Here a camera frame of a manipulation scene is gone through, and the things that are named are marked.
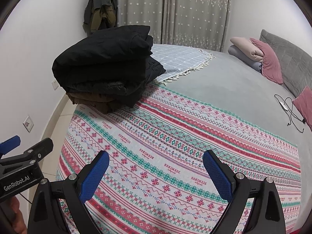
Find grey-blue bolster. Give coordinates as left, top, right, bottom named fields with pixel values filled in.
left=227, top=45, right=264, bottom=73

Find brown folded garment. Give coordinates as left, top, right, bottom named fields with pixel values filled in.
left=66, top=91, right=139, bottom=114

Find pink pillow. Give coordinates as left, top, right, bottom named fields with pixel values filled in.
left=249, top=38, right=284, bottom=85
left=292, top=86, right=312, bottom=131

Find black quilted jacket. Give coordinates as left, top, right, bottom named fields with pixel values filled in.
left=60, top=55, right=167, bottom=109

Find black pants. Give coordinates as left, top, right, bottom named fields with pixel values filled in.
left=52, top=25, right=154, bottom=89

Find red green patterned blanket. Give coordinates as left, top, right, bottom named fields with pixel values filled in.
left=56, top=82, right=301, bottom=234

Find person's left hand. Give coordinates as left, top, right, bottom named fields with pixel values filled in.
left=11, top=196, right=28, bottom=234

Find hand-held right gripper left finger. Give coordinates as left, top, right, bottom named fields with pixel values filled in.
left=27, top=150, right=110, bottom=234

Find black cable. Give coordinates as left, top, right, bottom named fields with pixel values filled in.
left=274, top=94, right=307, bottom=132

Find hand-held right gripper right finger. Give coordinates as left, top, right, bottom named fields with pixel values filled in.
left=202, top=149, right=286, bottom=234

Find bed with grey sheet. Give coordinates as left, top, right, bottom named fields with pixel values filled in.
left=146, top=43, right=312, bottom=152

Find grey floral curtain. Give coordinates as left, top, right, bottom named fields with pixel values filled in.
left=113, top=0, right=233, bottom=53

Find grey padded headboard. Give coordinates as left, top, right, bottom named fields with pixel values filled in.
left=259, top=29, right=312, bottom=98

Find dark hanging clothes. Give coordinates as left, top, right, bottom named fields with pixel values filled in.
left=83, top=0, right=119, bottom=36

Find grey checked fringed blanket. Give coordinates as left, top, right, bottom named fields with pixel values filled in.
left=149, top=44, right=216, bottom=86

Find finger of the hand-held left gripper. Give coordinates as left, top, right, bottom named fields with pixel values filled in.
left=0, top=138, right=53, bottom=173
left=0, top=136, right=21, bottom=160

